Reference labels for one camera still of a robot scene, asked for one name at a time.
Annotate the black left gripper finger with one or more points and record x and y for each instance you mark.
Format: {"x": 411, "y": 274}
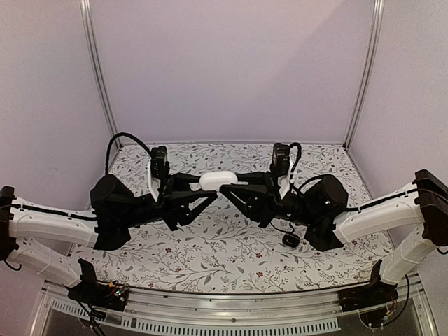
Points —
{"x": 185, "y": 182}
{"x": 194, "y": 202}

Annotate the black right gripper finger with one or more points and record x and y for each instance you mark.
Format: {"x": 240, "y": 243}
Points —
{"x": 241, "y": 199}
{"x": 254, "y": 181}

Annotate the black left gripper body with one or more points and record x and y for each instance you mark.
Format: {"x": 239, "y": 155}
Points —
{"x": 164, "y": 207}

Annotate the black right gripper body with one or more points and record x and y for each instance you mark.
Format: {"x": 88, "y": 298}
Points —
{"x": 277, "y": 202}

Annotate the white earbud charging case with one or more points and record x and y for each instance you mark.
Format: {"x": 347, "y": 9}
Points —
{"x": 212, "y": 181}

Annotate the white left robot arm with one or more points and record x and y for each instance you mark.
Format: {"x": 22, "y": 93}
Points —
{"x": 105, "y": 227}

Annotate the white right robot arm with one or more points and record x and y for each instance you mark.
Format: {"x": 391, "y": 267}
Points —
{"x": 323, "y": 208}

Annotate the floral patterned table mat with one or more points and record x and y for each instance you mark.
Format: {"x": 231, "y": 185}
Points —
{"x": 224, "y": 252}

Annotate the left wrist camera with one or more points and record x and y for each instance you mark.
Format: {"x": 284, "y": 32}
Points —
{"x": 158, "y": 170}

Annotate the front aluminium rail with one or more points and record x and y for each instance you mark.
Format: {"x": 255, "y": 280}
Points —
{"x": 309, "y": 312}

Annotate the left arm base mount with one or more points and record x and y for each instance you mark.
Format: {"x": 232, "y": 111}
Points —
{"x": 113, "y": 295}

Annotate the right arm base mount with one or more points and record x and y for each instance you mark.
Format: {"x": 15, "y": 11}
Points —
{"x": 376, "y": 292}

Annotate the left aluminium frame post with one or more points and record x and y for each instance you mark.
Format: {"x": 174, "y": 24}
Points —
{"x": 93, "y": 51}

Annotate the aluminium frame post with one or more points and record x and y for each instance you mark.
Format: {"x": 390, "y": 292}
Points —
{"x": 93, "y": 51}
{"x": 372, "y": 46}

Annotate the right aluminium frame post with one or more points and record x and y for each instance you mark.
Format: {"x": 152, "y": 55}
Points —
{"x": 372, "y": 46}

